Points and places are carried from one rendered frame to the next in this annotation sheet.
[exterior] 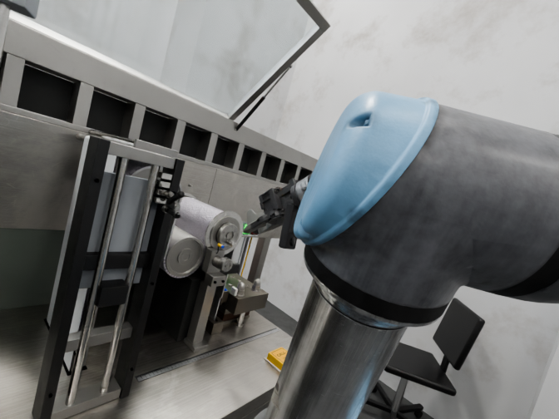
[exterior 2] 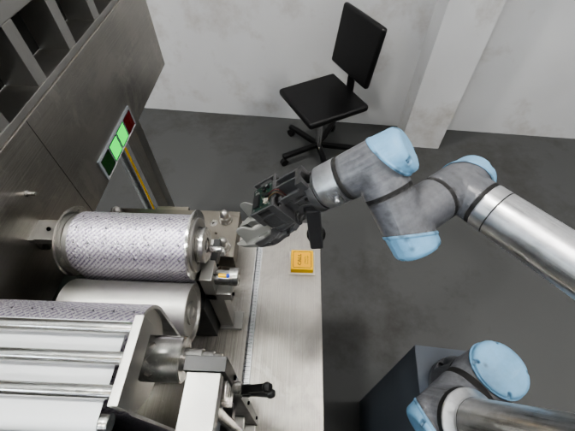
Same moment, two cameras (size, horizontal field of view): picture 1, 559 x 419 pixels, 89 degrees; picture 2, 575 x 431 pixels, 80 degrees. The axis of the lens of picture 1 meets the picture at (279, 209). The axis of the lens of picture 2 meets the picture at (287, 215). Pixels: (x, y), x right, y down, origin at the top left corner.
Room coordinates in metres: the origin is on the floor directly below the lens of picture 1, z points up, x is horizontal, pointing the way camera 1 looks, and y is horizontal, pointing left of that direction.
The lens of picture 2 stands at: (0.46, 0.23, 1.87)
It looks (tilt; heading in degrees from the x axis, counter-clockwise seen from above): 53 degrees down; 323
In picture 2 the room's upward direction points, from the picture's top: straight up
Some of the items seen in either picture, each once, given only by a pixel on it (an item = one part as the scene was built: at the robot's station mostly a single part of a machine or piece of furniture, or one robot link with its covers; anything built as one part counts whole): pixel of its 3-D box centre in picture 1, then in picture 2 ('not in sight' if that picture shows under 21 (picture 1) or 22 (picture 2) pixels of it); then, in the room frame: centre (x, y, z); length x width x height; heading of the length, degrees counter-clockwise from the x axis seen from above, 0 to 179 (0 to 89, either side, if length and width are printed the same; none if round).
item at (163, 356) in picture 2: not in sight; (164, 358); (0.67, 0.29, 1.33); 0.06 x 0.06 x 0.06; 51
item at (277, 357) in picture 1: (282, 358); (302, 261); (0.86, -0.13, 0.91); 0.07 x 0.07 x 0.02; 51
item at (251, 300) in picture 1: (219, 280); (172, 236); (1.12, 0.16, 1.00); 0.40 x 0.16 x 0.06; 51
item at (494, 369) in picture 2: not in sight; (487, 375); (0.33, -0.22, 1.07); 0.13 x 0.12 x 0.14; 88
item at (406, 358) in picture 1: (412, 362); (324, 99); (1.92, -1.19, 0.49); 0.62 x 0.62 x 0.98
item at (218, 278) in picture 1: (207, 298); (225, 299); (0.83, 0.14, 1.05); 0.06 x 0.05 x 0.31; 51
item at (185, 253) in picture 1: (165, 242); (133, 310); (0.87, 0.32, 1.17); 0.26 x 0.12 x 0.12; 51
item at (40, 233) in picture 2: not in sight; (47, 231); (1.07, 0.38, 1.28); 0.06 x 0.05 x 0.02; 51
